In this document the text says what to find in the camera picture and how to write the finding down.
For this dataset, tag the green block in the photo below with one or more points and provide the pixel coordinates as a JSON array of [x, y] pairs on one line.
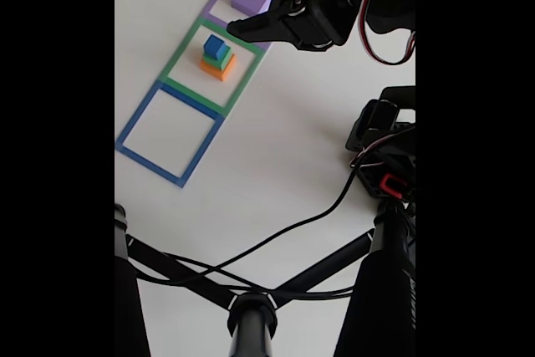
[[225, 60]]

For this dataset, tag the small blue block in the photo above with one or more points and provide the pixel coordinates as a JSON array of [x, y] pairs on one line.
[[214, 47]]

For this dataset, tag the orange block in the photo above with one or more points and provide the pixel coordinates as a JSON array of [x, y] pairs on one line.
[[223, 72]]

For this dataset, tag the red clamp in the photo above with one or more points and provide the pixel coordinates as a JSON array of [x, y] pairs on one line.
[[388, 185]]

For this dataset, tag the black tripod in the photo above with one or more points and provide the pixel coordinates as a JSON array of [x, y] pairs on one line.
[[251, 323]]

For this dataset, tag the purple square frame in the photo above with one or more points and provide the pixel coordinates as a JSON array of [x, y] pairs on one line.
[[217, 2]]

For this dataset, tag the green square frame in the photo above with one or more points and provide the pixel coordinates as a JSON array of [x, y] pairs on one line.
[[179, 56]]

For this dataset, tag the blue square frame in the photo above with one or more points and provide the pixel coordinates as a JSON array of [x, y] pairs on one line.
[[138, 120]]

